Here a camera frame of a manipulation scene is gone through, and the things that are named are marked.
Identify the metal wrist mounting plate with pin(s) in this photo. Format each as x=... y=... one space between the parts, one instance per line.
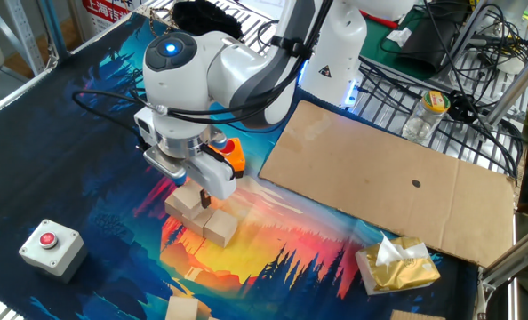
x=166 y=162

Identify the green cutting mat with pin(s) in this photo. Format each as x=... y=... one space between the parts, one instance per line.
x=379 y=49

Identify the perforated grey shelf upright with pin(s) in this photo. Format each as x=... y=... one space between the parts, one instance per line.
x=24 y=35

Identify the black fuzzy bag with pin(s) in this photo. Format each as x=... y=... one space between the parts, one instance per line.
x=210 y=20

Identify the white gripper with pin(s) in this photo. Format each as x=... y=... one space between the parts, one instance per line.
x=215 y=178

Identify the open cardboard box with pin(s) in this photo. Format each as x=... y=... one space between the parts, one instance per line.
x=417 y=316

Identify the colourful forest print mat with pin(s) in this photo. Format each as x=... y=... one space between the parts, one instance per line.
x=46 y=155

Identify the red white printed sign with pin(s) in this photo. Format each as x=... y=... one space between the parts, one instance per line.
x=106 y=11

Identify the white paper scrap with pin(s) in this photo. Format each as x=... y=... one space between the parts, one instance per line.
x=399 y=37

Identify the slanted aluminium profile bar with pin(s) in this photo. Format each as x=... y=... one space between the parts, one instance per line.
x=513 y=260
x=517 y=86

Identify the orange emergency stop button box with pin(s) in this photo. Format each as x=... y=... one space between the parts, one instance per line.
x=237 y=157

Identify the red pen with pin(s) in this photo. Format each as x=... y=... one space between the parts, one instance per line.
x=379 y=20

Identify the grey steel post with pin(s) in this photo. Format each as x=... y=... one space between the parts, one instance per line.
x=53 y=26

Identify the gold tissue pack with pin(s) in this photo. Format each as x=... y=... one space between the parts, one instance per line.
x=397 y=271

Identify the glass jar yellow lid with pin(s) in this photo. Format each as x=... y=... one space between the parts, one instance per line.
x=424 y=117

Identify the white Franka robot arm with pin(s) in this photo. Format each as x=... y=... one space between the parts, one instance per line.
x=179 y=89

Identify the grey box with red button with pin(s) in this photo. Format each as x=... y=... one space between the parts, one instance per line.
x=53 y=249

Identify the flat brown cardboard sheet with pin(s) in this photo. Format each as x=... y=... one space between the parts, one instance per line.
x=402 y=186

